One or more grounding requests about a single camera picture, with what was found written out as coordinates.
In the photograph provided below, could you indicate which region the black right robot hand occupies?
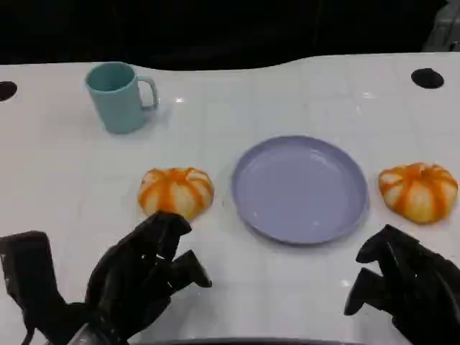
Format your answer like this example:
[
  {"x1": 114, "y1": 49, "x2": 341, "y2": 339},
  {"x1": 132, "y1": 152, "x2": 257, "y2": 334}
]
[{"x1": 343, "y1": 224, "x2": 460, "y2": 345}]

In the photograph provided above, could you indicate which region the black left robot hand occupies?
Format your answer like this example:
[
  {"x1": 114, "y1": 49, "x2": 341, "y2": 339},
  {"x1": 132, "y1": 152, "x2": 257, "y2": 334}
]
[{"x1": 85, "y1": 211, "x2": 213, "y2": 341}]

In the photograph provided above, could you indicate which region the orange and white bread roll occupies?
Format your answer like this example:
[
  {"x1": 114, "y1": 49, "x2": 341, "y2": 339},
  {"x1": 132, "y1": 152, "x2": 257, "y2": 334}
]
[
  {"x1": 377, "y1": 162, "x2": 459, "y2": 226},
  {"x1": 137, "y1": 167, "x2": 216, "y2": 222}
]

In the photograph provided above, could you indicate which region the lilac plate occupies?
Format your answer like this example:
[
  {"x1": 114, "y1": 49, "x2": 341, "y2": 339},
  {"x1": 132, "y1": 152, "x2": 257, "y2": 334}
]
[{"x1": 231, "y1": 135, "x2": 370, "y2": 247}]

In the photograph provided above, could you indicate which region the pale green mug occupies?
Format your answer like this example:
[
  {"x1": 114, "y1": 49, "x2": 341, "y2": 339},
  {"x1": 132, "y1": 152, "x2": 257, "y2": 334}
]
[{"x1": 84, "y1": 61, "x2": 160, "y2": 135}]

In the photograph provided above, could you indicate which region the black table grommet hole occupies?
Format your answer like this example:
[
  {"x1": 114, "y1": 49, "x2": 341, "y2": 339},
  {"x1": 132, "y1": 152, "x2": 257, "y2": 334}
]
[
  {"x1": 0, "y1": 80, "x2": 18, "y2": 102},
  {"x1": 410, "y1": 68, "x2": 445, "y2": 89}
]

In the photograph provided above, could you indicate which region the grey background machine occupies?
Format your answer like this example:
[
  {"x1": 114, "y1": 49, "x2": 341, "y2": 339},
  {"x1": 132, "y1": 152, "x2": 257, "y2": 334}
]
[{"x1": 423, "y1": 0, "x2": 460, "y2": 52}]

